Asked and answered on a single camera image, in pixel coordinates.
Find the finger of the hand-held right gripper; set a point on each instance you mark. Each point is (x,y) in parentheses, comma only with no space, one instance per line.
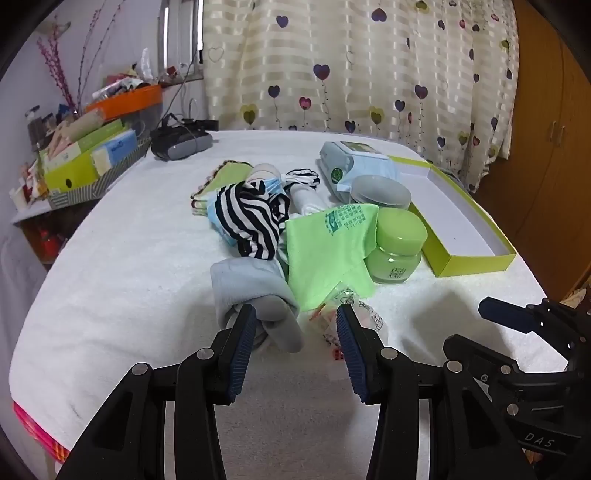
(508,316)
(480,353)

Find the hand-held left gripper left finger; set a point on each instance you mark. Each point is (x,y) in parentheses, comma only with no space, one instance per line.
(240,357)

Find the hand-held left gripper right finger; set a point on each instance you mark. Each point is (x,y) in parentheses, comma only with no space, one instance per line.
(351,357)

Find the clear plastic packet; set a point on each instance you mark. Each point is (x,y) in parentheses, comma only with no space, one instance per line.
(364,318)

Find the grey sock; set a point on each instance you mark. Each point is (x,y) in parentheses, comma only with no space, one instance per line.
(251,286)

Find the black white striped sock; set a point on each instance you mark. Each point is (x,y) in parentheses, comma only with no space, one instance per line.
(302,177)
(251,217)

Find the blue face mask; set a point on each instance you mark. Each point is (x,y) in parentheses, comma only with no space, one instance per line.
(217,217)

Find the green towel with red trim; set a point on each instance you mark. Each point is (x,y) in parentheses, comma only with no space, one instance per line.
(226,180)

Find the printed green cloth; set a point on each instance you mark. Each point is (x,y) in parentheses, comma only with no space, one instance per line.
(318,258)

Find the green glass jar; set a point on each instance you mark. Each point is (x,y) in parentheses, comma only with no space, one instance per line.
(397,249)

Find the frosted round jar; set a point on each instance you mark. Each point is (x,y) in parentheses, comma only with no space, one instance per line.
(381,189)

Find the wooden wardrobe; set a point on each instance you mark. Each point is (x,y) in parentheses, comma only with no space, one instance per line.
(549,138)

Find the wet wipes pack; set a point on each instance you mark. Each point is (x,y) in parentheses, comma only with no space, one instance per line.
(351,161)

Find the red bottle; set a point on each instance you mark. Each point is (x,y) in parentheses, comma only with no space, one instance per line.
(48,242)

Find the grey VR headset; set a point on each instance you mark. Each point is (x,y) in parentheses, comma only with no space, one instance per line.
(182,141)

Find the striped cardboard tray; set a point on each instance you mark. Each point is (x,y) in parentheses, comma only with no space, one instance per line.
(87,191)

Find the blue tissue pack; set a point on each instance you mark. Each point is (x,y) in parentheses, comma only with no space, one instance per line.
(115,150)

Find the green file box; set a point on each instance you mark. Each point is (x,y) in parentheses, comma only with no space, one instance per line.
(74,168)

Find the orange lidded storage bin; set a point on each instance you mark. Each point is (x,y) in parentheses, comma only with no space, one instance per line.
(129,101)

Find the heart print curtain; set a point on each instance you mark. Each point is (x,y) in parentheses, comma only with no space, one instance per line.
(360,64)

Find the purple decorative branches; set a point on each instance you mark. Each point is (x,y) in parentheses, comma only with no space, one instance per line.
(60,64)

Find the metal window frame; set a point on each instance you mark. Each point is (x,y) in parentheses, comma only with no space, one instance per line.
(182,37)

